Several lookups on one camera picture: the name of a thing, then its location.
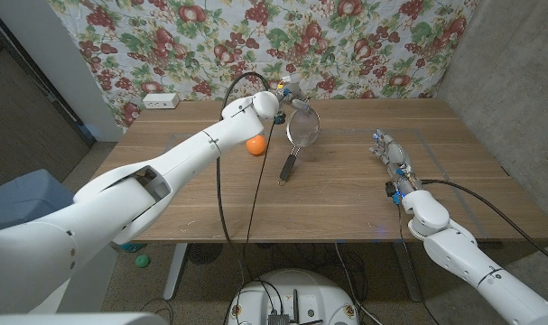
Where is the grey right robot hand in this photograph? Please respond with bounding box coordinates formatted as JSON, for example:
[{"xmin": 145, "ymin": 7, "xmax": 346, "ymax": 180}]
[{"xmin": 369, "ymin": 128, "xmax": 422, "ymax": 190}]

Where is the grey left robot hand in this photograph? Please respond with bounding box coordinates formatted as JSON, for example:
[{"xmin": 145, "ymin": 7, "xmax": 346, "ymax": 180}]
[{"xmin": 275, "ymin": 81, "xmax": 311, "ymax": 112}]

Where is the metal sieve with black handle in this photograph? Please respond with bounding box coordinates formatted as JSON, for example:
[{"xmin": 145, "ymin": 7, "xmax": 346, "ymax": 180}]
[{"xmin": 278, "ymin": 106, "xmax": 322, "ymax": 186}]

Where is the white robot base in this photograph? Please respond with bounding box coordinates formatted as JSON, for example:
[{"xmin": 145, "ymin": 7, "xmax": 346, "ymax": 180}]
[{"xmin": 228, "ymin": 269, "xmax": 360, "ymax": 325}]

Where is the orange fruit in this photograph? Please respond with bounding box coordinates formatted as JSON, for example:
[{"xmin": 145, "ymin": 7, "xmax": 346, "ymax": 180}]
[{"xmin": 246, "ymin": 134, "xmax": 268, "ymax": 156}]

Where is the floral fruit print backdrop cloth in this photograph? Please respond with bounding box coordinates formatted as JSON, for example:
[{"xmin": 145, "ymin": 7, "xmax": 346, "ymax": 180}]
[{"xmin": 47, "ymin": 0, "xmax": 478, "ymax": 132}]

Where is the grey table leg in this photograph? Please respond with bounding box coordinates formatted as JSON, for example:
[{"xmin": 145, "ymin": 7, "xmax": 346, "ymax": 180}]
[{"xmin": 393, "ymin": 243, "xmax": 423, "ymax": 302}]

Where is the white power strip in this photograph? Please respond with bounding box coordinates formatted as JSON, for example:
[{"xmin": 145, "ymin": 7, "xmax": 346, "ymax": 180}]
[{"xmin": 142, "ymin": 92, "xmax": 181, "ymax": 110}]

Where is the black round floor fan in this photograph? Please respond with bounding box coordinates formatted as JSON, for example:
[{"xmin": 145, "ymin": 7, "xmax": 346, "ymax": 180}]
[{"xmin": 187, "ymin": 243, "xmax": 223, "ymax": 265}]

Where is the white table leg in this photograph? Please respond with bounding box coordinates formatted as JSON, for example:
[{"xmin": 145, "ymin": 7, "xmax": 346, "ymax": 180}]
[{"xmin": 163, "ymin": 243, "xmax": 189, "ymax": 302}]

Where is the blue-grey bin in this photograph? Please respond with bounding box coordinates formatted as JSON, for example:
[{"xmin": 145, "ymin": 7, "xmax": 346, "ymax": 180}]
[{"xmin": 0, "ymin": 169, "xmax": 76, "ymax": 234}]

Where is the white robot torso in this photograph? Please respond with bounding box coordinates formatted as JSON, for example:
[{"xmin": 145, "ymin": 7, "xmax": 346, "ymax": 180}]
[{"xmin": 0, "ymin": 312, "xmax": 169, "ymax": 325}]

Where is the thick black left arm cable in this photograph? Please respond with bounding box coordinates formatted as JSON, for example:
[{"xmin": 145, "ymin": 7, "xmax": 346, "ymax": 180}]
[{"xmin": 215, "ymin": 71, "xmax": 274, "ymax": 276}]

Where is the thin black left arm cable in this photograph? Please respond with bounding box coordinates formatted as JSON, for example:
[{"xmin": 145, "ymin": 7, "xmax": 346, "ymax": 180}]
[{"xmin": 244, "ymin": 119, "xmax": 275, "ymax": 281}]

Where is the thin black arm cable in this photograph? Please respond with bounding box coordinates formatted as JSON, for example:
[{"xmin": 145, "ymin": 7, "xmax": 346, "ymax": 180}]
[
  {"xmin": 244, "ymin": 119, "xmax": 275, "ymax": 281},
  {"xmin": 395, "ymin": 202, "xmax": 437, "ymax": 325}
]

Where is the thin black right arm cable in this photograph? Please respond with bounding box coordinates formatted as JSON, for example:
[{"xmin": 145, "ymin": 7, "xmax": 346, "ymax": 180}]
[{"xmin": 395, "ymin": 202, "xmax": 437, "ymax": 325}]

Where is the black floor cable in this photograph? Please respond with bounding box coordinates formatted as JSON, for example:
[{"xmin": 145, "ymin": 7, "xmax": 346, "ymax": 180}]
[{"xmin": 334, "ymin": 243, "xmax": 383, "ymax": 325}]

